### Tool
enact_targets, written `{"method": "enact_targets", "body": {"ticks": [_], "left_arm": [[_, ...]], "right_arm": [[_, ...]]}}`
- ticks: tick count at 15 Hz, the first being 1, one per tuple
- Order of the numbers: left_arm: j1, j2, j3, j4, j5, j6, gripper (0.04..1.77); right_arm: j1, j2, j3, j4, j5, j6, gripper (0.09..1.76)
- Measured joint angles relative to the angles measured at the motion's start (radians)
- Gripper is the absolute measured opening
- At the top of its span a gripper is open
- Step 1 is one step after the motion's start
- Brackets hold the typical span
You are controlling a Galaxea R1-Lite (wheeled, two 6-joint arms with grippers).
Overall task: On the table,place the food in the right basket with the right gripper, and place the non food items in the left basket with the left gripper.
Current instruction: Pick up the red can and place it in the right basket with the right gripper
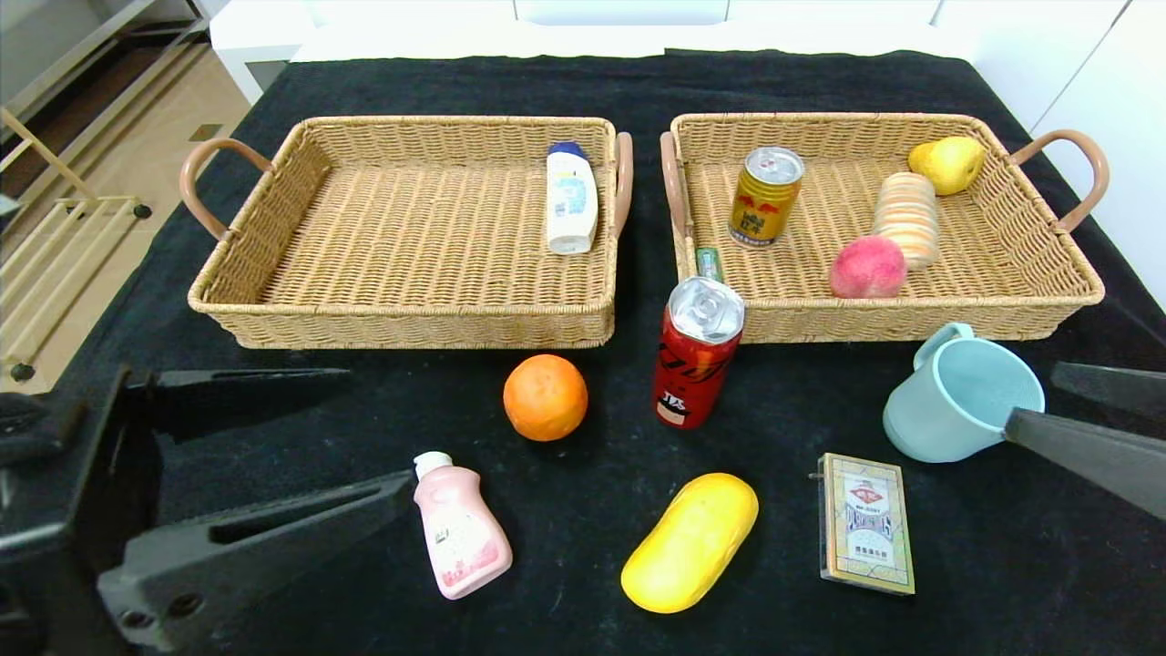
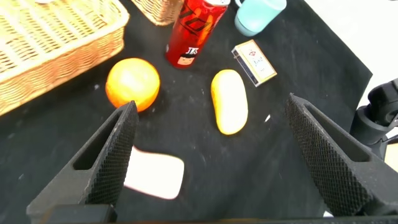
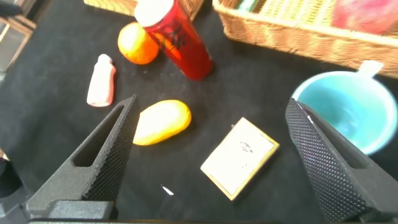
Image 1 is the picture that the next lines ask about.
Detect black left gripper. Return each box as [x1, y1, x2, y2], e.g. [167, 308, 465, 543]
[0, 364, 396, 656]

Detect pink plastic bottle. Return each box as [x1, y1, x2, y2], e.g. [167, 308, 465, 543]
[413, 451, 514, 600]

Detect yellow mango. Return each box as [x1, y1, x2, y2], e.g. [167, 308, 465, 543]
[620, 472, 760, 615]

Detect red cola can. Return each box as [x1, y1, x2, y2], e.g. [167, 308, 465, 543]
[652, 276, 746, 430]

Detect light blue plastic mug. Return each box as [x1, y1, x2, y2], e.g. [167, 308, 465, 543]
[882, 323, 1047, 464]

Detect wicker basket holding lotion bottle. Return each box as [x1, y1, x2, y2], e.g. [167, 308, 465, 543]
[179, 115, 635, 351]

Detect wicker basket holding food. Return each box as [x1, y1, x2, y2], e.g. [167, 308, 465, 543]
[660, 111, 1110, 345]

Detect orange fruit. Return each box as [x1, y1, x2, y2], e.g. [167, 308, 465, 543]
[503, 354, 589, 443]

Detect white low cabinet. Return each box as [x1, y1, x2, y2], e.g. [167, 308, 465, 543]
[208, 0, 976, 103]

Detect white lotion bottle blue cap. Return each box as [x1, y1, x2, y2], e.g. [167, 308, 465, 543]
[546, 141, 599, 256]

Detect grey metal shelf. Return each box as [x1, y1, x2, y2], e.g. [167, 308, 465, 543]
[0, 0, 212, 119]

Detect gold energy drink can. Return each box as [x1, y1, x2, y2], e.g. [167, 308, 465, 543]
[729, 146, 806, 249]

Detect playing card box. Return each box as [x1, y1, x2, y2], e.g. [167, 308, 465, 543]
[811, 453, 916, 597]

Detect pink peach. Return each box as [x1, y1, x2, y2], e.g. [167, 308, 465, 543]
[829, 235, 908, 300]

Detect yellow pear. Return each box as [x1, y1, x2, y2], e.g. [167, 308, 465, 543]
[907, 136, 987, 196]

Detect white cabinet doors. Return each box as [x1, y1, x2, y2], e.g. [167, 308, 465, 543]
[929, 0, 1166, 311]

